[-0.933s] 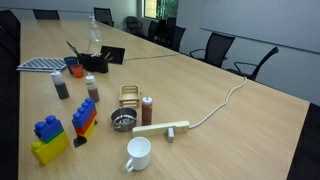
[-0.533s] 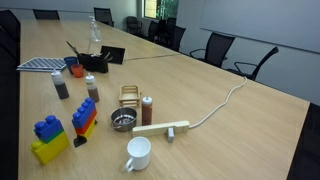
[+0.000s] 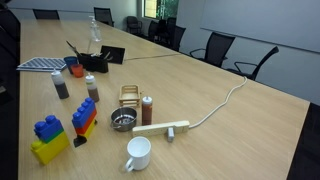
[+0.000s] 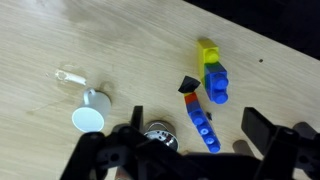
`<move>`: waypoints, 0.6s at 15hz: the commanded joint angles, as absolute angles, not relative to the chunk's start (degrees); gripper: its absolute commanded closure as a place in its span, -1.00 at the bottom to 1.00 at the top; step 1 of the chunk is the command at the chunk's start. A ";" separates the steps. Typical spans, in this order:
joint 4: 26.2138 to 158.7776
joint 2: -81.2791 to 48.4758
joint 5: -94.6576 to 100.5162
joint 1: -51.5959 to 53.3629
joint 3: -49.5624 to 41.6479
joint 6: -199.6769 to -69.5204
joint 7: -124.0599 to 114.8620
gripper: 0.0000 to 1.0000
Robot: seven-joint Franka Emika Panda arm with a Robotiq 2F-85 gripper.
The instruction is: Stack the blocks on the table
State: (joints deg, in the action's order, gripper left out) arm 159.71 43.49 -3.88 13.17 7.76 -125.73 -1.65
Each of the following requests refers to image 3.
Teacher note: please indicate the brown sauce squeeze bottle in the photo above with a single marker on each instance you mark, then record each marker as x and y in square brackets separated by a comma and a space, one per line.
[93, 93]

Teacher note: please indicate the clear pump sanitizer bottle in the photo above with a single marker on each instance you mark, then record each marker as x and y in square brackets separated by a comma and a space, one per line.
[95, 33]

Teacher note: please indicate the small metal pot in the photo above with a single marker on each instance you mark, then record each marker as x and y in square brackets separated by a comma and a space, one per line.
[124, 124]

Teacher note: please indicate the white ceramic mug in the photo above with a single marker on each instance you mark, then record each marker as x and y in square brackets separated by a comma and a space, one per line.
[140, 156]

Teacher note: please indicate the black organizer box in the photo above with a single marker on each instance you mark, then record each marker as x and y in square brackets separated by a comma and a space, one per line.
[95, 65]

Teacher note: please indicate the black tablet stand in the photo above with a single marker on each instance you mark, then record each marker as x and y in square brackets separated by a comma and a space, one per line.
[113, 55]

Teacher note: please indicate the window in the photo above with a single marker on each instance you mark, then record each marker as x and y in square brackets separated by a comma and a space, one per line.
[161, 9]

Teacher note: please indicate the red-brown sauce squeeze bottle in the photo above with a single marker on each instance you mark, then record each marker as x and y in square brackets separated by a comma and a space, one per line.
[147, 113]

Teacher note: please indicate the blue plastic cup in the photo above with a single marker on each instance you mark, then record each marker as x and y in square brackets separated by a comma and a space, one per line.
[68, 62]

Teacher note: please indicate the white plug adapter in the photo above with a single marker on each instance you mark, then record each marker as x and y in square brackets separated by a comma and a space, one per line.
[170, 134]

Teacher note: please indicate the orange plastic cup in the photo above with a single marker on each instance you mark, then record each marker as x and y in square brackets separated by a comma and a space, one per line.
[77, 71]

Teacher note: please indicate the black mesh office chair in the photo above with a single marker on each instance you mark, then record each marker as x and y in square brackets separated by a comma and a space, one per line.
[256, 73]
[216, 46]

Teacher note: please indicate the cream power strip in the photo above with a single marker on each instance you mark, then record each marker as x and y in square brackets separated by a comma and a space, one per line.
[155, 129]

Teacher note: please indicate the blue red yellow block stack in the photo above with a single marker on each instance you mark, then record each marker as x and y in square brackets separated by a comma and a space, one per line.
[83, 118]

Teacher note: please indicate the small wooden crate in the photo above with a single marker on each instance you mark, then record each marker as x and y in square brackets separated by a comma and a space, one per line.
[129, 100]

